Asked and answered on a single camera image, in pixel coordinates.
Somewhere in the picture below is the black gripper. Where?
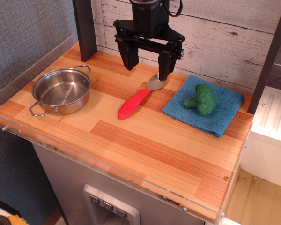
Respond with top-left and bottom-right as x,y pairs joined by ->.
113,4 -> 185,81

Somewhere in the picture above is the stainless steel pot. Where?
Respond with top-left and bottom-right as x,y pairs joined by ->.
29,65 -> 91,117

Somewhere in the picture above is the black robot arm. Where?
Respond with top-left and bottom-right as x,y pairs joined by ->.
113,0 -> 185,81

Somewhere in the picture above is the blue towel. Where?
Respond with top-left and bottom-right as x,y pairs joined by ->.
163,75 -> 244,138

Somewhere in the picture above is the green toy broccoli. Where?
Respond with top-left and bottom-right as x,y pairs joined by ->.
183,83 -> 217,117

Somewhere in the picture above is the grey toy fridge cabinet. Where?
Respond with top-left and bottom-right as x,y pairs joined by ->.
33,144 -> 204,225

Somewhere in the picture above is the white toy sink unit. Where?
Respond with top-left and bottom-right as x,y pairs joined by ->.
240,87 -> 281,186

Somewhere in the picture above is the silver dispenser panel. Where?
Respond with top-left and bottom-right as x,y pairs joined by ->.
83,184 -> 141,225

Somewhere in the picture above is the clear acrylic edge guard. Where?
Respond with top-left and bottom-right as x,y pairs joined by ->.
0,109 -> 229,223

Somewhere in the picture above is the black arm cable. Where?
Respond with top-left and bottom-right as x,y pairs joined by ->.
163,0 -> 184,18

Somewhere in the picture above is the red handled metal spoon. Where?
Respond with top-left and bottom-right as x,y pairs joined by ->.
118,73 -> 167,120

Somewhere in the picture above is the dark left shelf post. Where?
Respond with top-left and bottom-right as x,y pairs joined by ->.
72,0 -> 97,62

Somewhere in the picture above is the dark shelf post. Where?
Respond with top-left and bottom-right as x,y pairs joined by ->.
247,0 -> 281,115
72,0 -> 97,62

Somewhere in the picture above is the dark right shelf post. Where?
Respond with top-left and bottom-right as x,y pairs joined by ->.
247,0 -> 281,115

